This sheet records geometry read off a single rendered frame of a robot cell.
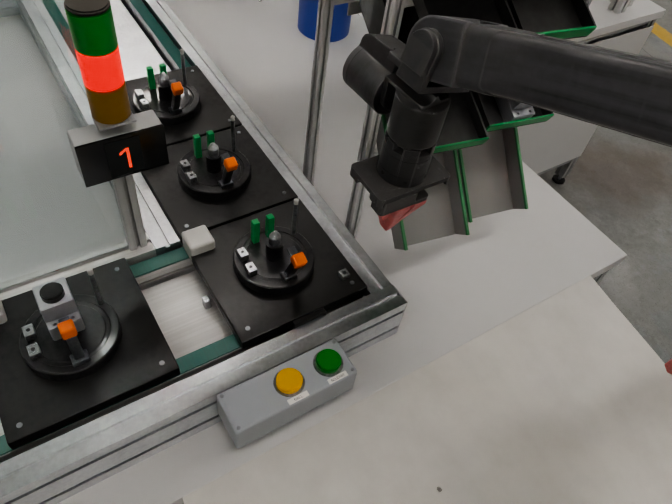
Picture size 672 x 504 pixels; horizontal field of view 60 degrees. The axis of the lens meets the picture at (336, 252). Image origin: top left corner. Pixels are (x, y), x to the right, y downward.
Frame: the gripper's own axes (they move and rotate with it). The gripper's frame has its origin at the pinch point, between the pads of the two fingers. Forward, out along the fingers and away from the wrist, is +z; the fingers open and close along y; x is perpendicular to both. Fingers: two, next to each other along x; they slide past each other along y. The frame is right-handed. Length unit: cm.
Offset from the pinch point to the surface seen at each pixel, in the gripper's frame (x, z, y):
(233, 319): -10.7, 27.0, 16.3
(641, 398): 32, 37, -44
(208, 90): -69, 28, -5
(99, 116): -29.5, -2.7, 26.3
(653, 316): 7, 123, -155
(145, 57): -94, 34, 1
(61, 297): -17.6, 15.4, 38.4
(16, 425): -8, 27, 49
